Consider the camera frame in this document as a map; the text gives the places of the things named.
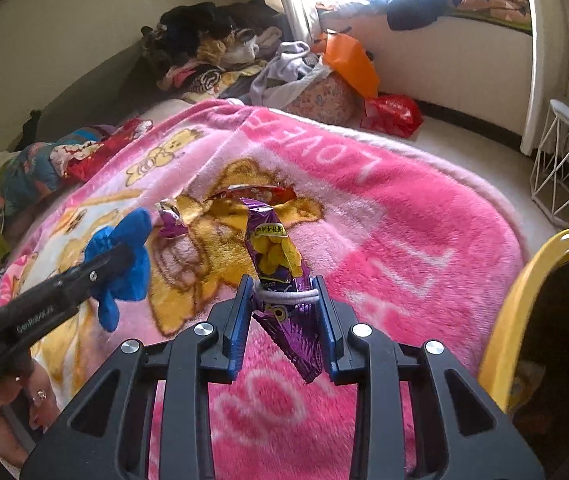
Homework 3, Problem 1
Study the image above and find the small purple silver wrapper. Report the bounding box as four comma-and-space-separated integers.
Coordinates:
156, 198, 191, 239

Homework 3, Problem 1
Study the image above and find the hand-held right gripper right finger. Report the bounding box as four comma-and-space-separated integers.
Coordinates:
311, 276, 545, 480

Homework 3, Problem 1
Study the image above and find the pile of dark clothes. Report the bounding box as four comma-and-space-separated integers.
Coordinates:
139, 1, 295, 106

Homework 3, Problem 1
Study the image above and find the person's left hand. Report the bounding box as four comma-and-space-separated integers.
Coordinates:
0, 357, 62, 463

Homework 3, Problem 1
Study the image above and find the blue floral cloth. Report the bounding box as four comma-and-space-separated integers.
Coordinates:
0, 127, 111, 222

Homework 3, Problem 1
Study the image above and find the blue glove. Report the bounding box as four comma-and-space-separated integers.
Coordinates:
84, 208, 154, 333

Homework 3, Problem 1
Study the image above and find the floral round cushion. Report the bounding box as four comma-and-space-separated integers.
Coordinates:
284, 72, 366, 129

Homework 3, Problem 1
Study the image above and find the yellow trash bin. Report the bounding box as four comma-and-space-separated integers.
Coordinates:
478, 227, 569, 480

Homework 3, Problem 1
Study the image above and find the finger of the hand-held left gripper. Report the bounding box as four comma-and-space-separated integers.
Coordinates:
48, 243, 138, 312

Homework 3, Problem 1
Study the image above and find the white curtain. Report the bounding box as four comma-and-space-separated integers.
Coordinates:
264, 0, 326, 47

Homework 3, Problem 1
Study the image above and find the red printed cloth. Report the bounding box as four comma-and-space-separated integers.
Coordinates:
64, 117, 155, 181

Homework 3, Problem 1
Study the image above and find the purple snack packet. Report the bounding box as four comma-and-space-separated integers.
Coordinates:
243, 197, 326, 386

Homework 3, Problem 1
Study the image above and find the pink printed blanket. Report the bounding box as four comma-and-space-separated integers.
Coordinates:
0, 99, 530, 480

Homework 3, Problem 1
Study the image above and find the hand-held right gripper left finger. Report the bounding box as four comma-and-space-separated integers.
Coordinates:
19, 275, 256, 480

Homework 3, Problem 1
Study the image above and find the orange bag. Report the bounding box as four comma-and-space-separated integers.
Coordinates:
321, 31, 381, 99

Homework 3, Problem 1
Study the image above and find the grey hoodie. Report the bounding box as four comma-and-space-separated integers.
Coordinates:
250, 41, 333, 107

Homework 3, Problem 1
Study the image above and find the red plastic bag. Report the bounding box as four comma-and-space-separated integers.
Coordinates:
363, 94, 424, 139

